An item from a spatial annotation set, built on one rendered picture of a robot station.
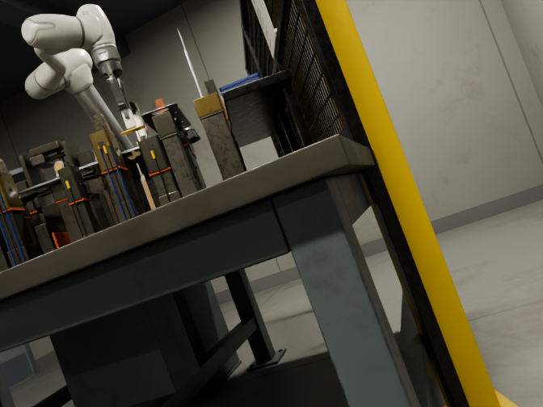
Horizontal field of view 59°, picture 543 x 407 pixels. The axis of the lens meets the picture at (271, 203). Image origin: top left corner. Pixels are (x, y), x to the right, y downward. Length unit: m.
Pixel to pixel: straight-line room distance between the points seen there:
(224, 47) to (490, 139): 2.51
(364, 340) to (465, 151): 3.74
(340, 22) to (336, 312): 0.78
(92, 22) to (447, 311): 1.41
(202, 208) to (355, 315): 0.24
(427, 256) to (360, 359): 0.57
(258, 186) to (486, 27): 3.97
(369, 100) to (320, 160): 0.61
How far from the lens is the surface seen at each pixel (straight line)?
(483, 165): 4.34
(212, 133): 1.51
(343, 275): 0.64
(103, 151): 1.48
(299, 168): 0.59
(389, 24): 4.47
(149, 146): 1.47
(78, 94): 2.39
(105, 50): 1.78
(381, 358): 0.66
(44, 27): 1.73
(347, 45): 1.21
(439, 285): 1.21
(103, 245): 0.71
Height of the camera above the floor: 0.63
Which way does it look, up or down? 1 degrees up
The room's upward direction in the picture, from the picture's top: 20 degrees counter-clockwise
